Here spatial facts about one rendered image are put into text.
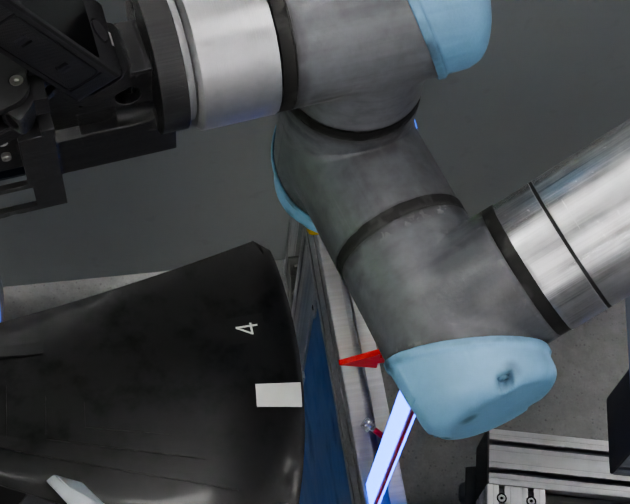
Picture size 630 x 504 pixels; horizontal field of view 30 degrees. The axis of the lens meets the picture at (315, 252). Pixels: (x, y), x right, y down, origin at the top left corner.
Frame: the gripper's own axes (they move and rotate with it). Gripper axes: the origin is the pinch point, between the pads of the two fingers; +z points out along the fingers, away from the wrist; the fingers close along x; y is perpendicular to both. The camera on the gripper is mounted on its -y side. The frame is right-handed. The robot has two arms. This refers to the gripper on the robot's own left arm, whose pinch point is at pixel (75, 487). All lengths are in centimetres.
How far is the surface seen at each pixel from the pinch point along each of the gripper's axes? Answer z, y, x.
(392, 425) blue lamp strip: -9.1, -21.9, 16.5
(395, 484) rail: -10.2, -22.7, 34.6
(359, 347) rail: 2.2, -30.9, 36.6
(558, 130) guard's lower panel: 17, -97, 89
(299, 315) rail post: 16, -36, 60
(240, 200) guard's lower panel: 49, -54, 97
